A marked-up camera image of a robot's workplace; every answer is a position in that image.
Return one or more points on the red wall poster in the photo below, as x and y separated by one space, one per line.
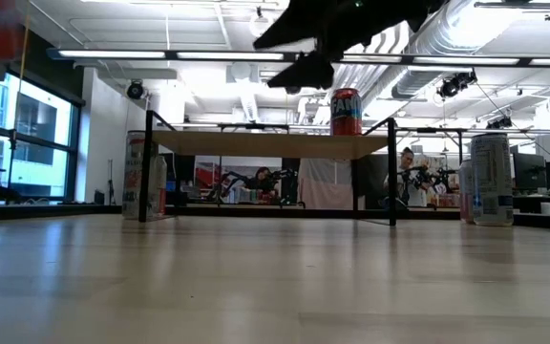
205 176

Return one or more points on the pale pink cloth curtain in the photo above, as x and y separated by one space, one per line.
325 186

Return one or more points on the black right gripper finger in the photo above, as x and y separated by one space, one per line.
289 28
308 74

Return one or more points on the black ceiling spotlight cluster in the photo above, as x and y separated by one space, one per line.
454 86

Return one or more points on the short red white can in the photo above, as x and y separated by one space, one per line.
160 186

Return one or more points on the black overhead light bar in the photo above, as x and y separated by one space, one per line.
232 56

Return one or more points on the black tripod stand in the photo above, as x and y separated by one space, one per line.
11 167

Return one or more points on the black computer monitor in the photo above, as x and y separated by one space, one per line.
529 169

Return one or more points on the background black robot arm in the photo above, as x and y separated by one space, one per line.
439 177
287 181
229 181

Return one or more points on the small black box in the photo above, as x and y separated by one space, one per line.
99 197

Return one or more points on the thin black floor stand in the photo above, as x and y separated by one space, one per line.
111 181

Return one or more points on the small white cup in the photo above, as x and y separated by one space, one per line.
546 208

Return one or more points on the short silver pink can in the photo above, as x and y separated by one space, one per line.
466 200

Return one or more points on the black ceiling track light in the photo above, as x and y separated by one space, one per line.
499 123

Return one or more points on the black aluminium table frame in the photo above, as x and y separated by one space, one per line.
65 210

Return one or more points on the round white pendant lamp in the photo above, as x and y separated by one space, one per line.
258 24

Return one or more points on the silver ventilation duct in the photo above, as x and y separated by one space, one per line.
447 48

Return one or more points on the person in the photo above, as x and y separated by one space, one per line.
261 178
406 160

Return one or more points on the tall grey drink can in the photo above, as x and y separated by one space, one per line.
492 181

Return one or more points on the tall white can red print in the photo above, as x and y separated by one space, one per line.
131 177

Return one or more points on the wooden shelf black metal legs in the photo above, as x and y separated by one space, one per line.
265 145

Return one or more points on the large glass window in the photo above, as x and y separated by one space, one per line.
41 157

